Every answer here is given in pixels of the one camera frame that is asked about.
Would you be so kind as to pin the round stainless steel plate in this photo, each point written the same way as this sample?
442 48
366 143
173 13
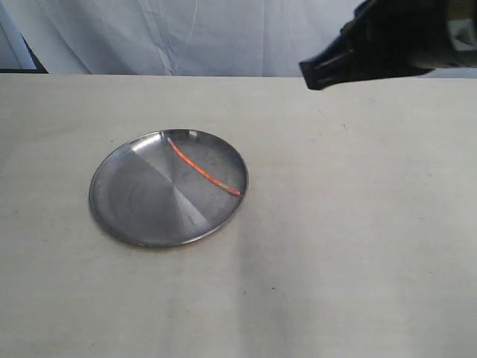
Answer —
144 194

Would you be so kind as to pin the white backdrop cloth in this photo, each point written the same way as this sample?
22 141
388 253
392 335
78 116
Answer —
207 38

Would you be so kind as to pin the dark frame at backdrop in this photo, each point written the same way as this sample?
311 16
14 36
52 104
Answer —
18 57

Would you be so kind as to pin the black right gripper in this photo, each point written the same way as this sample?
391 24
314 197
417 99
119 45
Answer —
384 39

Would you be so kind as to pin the thin orange straw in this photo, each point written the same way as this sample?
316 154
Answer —
198 169

